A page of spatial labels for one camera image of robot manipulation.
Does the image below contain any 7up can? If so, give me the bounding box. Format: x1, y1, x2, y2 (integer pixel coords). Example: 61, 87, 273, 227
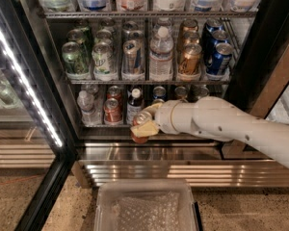
94, 29, 113, 45
92, 41, 115, 75

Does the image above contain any red coke can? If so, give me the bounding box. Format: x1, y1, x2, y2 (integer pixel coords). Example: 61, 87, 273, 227
131, 111, 152, 144
104, 98, 122, 123
107, 86, 122, 105

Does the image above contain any clear plastic bin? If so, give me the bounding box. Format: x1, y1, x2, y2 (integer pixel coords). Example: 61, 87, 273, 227
93, 179, 199, 231

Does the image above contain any silver red bull can front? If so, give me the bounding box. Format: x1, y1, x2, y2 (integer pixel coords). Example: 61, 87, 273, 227
123, 39, 143, 75

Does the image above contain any wire shelf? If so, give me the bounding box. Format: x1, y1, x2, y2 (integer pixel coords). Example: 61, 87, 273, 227
69, 80, 230, 85
41, 11, 257, 19

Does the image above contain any green can middle front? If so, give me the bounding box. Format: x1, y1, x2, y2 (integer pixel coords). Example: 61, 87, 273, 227
62, 41, 89, 75

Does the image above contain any dark juice bottle white cap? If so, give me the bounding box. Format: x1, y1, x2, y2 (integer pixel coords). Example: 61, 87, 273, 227
127, 88, 144, 124

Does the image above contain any green can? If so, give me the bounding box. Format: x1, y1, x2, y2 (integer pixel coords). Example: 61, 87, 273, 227
66, 29, 91, 54
62, 41, 89, 75

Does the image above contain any clear water bottle bottom shelf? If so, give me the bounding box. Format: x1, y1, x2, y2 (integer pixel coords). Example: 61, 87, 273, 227
77, 90, 100, 126

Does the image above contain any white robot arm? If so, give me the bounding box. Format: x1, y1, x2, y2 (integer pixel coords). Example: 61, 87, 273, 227
131, 96, 289, 168

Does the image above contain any red coke can behind front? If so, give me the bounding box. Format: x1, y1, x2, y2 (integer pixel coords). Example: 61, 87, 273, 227
104, 98, 122, 123

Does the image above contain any blue pepsi can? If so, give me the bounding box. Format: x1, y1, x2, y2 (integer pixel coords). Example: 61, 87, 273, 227
202, 18, 223, 38
153, 86, 167, 100
206, 42, 233, 76
204, 30, 229, 57
151, 98, 165, 105

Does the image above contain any gold can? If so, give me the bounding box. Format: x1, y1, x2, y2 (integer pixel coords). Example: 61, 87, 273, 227
174, 87, 188, 100
178, 43, 202, 75
180, 19, 198, 33
181, 31, 200, 45

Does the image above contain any clear water bottle shelf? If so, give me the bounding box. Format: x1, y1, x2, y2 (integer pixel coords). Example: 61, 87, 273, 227
77, 90, 100, 126
149, 27, 174, 81

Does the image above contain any silver can bottom rear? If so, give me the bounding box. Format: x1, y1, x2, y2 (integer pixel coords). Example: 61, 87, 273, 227
192, 86, 209, 101

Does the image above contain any blue pepsi can bottom rear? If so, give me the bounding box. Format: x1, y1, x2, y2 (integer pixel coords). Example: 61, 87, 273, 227
153, 86, 167, 100

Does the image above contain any middle wire shelf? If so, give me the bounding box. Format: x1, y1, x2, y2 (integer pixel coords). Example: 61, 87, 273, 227
69, 80, 230, 85

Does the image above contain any top wire shelf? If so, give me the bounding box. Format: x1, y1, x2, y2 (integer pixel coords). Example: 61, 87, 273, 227
41, 11, 257, 19

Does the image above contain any gold can middle front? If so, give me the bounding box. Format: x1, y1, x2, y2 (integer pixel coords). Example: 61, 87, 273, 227
178, 43, 202, 75

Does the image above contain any blue pepsi can bottom front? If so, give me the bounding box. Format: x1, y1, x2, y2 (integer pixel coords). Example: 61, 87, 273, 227
151, 98, 165, 105

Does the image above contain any gold can bottom rear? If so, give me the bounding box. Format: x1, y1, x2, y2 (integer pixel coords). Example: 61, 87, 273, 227
174, 87, 188, 100

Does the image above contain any blue pepsi can middle front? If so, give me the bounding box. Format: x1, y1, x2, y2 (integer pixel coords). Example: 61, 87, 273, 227
206, 42, 233, 76

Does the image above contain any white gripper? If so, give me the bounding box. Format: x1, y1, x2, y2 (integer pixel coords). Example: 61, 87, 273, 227
131, 100, 199, 138

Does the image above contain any white led light strip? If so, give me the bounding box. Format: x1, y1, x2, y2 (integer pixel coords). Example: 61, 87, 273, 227
0, 29, 63, 147

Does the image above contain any gold can middle rear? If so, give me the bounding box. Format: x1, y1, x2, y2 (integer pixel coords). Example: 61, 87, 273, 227
180, 19, 198, 33

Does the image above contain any red coke can rear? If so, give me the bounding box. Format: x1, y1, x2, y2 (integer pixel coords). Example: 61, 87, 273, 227
107, 86, 122, 105

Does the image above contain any fridge glass door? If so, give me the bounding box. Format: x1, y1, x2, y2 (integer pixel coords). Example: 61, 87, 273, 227
0, 0, 76, 231

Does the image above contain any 7up can middle front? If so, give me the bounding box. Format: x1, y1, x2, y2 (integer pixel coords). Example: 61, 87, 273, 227
92, 41, 115, 75

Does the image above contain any clear water bottle middle shelf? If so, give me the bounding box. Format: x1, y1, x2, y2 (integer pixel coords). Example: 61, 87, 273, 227
149, 27, 174, 81

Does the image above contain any blue pepsi can middle rear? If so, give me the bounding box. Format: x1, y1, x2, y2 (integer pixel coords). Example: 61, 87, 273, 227
202, 18, 223, 38

